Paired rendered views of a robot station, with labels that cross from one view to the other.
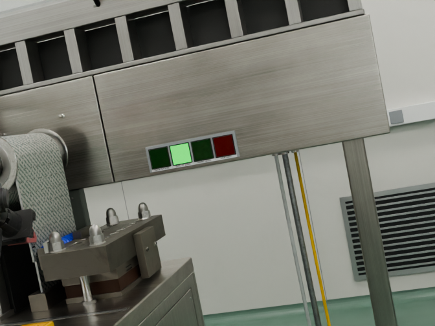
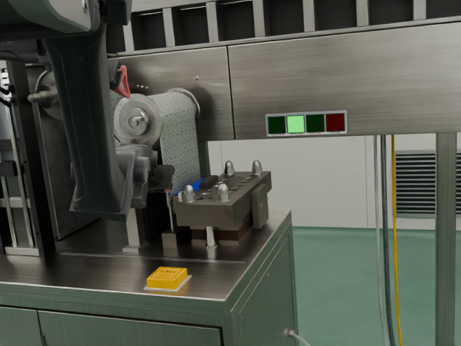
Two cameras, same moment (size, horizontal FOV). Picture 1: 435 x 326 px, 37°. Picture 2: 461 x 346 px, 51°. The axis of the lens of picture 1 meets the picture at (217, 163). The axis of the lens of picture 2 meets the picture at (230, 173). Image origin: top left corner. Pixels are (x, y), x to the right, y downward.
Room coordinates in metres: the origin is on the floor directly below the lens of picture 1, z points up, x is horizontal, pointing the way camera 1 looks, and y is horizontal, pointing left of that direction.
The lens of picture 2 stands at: (0.22, 0.14, 1.36)
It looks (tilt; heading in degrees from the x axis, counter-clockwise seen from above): 12 degrees down; 6
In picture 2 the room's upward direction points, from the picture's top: 5 degrees counter-clockwise
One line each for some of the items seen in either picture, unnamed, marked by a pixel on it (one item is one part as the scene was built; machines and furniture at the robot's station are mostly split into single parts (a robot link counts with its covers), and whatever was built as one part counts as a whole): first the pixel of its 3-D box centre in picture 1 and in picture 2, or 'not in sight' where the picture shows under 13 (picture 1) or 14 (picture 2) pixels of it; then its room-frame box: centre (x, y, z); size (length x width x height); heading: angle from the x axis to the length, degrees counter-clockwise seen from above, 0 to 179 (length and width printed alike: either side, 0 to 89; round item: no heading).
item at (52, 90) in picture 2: not in sight; (51, 95); (1.54, 0.77, 1.34); 0.06 x 0.06 x 0.06; 76
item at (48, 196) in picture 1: (49, 214); (182, 165); (1.61, 0.43, 1.10); 0.23 x 0.01 x 0.18; 166
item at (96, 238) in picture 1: (96, 234); (223, 192); (1.46, 0.30, 1.05); 0.04 x 0.04 x 0.04
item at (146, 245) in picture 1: (148, 251); (261, 205); (1.61, 0.21, 0.97); 0.10 x 0.03 x 0.11; 166
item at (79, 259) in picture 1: (109, 244); (228, 195); (1.62, 0.30, 1.00); 0.40 x 0.16 x 0.06; 166
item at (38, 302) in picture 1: (66, 285); (189, 224); (1.61, 0.43, 0.92); 0.28 x 0.04 x 0.04; 166
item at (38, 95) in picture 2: not in sight; (37, 97); (1.49, 0.78, 1.34); 0.06 x 0.03 x 0.03; 166
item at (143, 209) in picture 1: (143, 210); (256, 167); (1.77, 0.22, 1.05); 0.04 x 0.04 x 0.04
